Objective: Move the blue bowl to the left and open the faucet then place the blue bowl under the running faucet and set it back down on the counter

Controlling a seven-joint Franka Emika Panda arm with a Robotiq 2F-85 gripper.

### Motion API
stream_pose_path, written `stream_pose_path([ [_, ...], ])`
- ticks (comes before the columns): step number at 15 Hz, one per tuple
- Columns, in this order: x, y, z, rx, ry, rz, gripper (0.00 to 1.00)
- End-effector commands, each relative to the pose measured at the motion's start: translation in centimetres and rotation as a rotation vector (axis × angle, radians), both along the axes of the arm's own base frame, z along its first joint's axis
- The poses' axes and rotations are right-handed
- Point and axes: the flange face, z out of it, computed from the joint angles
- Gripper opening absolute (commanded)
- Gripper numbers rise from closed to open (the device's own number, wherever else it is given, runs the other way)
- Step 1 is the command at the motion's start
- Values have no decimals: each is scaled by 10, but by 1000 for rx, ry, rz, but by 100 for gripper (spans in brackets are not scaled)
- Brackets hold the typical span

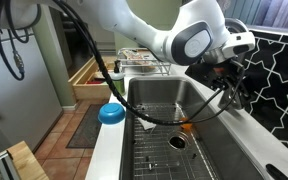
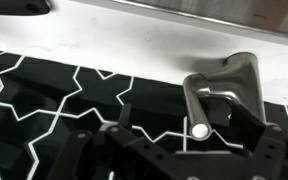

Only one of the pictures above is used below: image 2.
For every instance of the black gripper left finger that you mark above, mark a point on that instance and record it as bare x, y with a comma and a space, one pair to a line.
84, 156

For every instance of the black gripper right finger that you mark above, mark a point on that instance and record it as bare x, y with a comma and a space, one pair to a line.
267, 150

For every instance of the black oblong counter object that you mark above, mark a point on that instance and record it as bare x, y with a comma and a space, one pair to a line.
14, 6

